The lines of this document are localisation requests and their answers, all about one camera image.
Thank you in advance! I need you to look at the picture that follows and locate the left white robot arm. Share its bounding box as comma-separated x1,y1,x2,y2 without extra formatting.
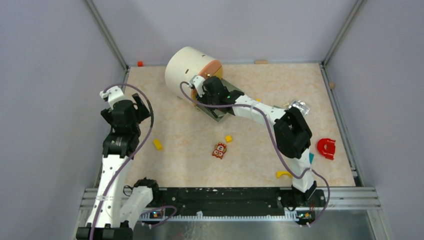
75,83,161,240

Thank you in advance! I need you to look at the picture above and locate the red horseshoe toy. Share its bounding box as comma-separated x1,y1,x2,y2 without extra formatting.
316,138,336,160

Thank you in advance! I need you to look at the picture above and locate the cream round drawer organizer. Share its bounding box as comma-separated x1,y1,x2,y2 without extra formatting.
164,46,223,102

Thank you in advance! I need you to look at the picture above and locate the teal block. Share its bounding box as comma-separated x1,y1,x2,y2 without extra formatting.
309,152,315,164

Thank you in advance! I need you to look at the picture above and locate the red owl number toy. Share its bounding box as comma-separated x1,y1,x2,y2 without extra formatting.
211,142,227,160

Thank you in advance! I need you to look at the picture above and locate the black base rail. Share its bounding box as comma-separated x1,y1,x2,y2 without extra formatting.
148,187,326,217

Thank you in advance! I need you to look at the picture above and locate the yellow arch block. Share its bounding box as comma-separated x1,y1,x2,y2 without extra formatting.
275,171,293,179

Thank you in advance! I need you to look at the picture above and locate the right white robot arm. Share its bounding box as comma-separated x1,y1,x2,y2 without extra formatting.
178,75,324,211

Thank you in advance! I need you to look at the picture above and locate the clear plastic wrapper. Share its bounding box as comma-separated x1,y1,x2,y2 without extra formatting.
287,100,310,116

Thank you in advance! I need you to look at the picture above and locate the small yellow cube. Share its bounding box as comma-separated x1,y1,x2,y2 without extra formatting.
225,135,233,143

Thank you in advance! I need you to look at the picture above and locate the yellow wedge block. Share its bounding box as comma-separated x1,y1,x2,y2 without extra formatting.
152,138,163,151

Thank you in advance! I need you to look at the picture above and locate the wooden peg at wall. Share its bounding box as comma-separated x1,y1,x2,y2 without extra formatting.
254,59,269,65

